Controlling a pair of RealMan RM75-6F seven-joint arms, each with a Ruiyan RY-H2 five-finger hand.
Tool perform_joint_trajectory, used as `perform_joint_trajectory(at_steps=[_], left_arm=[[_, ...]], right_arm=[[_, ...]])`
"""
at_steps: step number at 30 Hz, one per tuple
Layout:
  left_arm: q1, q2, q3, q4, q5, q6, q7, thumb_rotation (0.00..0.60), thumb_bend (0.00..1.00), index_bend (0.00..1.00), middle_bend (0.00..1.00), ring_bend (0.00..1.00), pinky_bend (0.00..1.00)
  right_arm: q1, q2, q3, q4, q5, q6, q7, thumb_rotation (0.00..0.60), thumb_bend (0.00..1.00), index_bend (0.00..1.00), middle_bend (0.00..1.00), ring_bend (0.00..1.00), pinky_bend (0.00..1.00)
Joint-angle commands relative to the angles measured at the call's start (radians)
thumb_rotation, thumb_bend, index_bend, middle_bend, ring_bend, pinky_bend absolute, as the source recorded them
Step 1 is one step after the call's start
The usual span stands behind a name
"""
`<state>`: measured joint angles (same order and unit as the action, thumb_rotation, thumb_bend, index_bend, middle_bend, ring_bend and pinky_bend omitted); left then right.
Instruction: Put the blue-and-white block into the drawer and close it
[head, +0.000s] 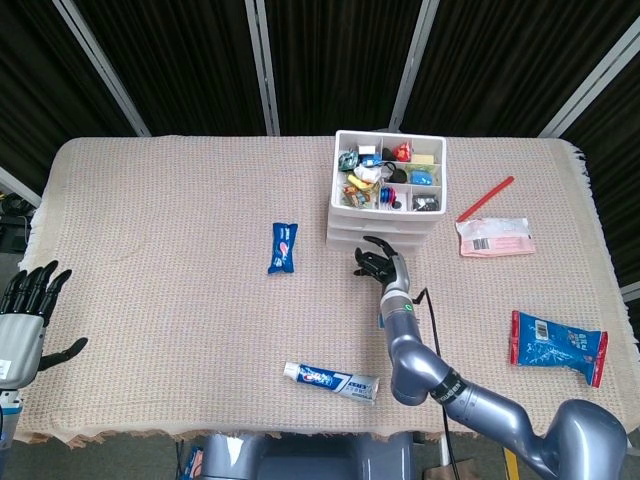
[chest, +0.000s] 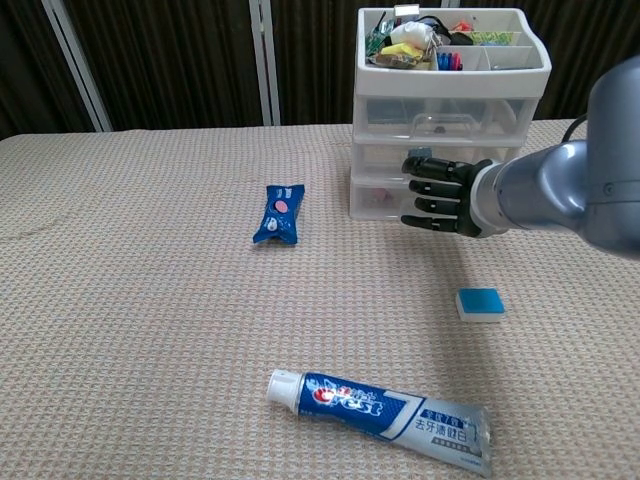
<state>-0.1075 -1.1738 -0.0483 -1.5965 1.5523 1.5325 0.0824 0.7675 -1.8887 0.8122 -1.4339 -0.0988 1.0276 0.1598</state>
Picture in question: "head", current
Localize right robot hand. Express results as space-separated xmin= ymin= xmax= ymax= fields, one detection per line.
xmin=353 ymin=235 xmax=412 ymax=294

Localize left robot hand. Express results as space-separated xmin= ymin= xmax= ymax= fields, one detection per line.
xmin=0 ymin=259 xmax=89 ymax=389

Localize white drawer organizer box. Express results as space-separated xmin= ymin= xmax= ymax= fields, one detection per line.
xmin=325 ymin=129 xmax=448 ymax=254

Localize clear drawer with red item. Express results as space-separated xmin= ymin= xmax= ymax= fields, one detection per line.
xmin=325 ymin=236 xmax=426 ymax=253

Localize colourful candy wrappers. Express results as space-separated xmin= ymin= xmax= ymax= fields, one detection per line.
xmin=341 ymin=184 xmax=375 ymax=207

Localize pink white plastic pouch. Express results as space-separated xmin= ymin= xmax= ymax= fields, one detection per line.
xmin=454 ymin=217 xmax=536 ymax=258

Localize red flat stick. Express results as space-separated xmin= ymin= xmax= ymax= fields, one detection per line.
xmin=456 ymin=175 xmax=516 ymax=223

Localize small blue Pepsi snack pack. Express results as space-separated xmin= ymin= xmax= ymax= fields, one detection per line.
xmin=267 ymin=221 xmax=300 ymax=275

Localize blue silver toothpaste tube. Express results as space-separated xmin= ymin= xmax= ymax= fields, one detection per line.
xmin=283 ymin=361 xmax=380 ymax=405

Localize blue red snack bag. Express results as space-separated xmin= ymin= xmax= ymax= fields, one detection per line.
xmin=508 ymin=309 xmax=610 ymax=389

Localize beige woven tablecloth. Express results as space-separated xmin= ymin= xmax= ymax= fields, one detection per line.
xmin=13 ymin=134 xmax=640 ymax=449

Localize blue packet under table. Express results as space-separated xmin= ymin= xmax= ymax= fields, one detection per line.
xmin=182 ymin=444 xmax=204 ymax=479

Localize grey robot torso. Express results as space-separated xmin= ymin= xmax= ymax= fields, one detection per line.
xmin=199 ymin=432 xmax=416 ymax=480

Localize black pleated curtain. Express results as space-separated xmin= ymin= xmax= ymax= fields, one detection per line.
xmin=0 ymin=0 xmax=640 ymax=301

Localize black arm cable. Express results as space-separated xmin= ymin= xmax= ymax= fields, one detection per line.
xmin=412 ymin=287 xmax=459 ymax=480

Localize grey metal frame post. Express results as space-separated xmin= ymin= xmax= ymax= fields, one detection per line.
xmin=388 ymin=0 xmax=441 ymax=134
xmin=0 ymin=166 xmax=42 ymax=207
xmin=538 ymin=19 xmax=640 ymax=139
xmin=244 ymin=0 xmax=281 ymax=136
xmin=52 ymin=0 xmax=151 ymax=137

